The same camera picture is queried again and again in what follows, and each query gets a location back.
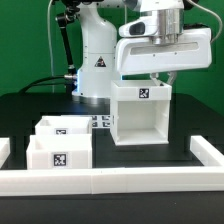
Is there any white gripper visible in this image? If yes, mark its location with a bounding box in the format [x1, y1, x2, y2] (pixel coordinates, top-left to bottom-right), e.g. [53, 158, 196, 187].
[115, 22, 212, 86]

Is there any white drawer cabinet box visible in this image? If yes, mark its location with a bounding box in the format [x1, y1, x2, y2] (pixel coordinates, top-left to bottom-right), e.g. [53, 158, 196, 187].
[110, 80, 172, 145]

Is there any white drawer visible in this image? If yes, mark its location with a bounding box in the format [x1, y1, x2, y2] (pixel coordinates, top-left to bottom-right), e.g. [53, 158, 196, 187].
[26, 134, 92, 170]
[35, 116, 92, 135]

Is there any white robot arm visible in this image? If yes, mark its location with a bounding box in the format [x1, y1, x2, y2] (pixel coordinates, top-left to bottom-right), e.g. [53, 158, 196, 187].
[62, 0, 211, 102]

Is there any paper sheet with markers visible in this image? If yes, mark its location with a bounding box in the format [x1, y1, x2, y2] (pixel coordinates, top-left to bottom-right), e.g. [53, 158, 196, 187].
[63, 115, 111, 129]

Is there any white right fence rail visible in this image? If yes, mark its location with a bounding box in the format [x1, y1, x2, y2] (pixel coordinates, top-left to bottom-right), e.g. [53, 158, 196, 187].
[190, 135, 224, 167]

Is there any white fence rail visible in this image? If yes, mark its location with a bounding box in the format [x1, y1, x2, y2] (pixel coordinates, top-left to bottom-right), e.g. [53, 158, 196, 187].
[0, 138, 10, 168]
[190, 135, 224, 167]
[0, 167, 224, 196]

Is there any black cable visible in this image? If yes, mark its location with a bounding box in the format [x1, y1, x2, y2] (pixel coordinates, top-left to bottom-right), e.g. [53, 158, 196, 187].
[18, 75, 75, 94]

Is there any white front fence rail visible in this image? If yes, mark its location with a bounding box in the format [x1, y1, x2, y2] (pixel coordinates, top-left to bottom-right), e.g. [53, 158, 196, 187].
[0, 167, 224, 196]

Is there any white cable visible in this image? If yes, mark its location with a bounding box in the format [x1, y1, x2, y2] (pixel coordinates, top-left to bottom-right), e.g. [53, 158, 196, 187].
[46, 0, 56, 94]

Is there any white left fence rail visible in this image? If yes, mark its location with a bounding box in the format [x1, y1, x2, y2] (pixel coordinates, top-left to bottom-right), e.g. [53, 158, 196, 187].
[0, 138, 10, 168]

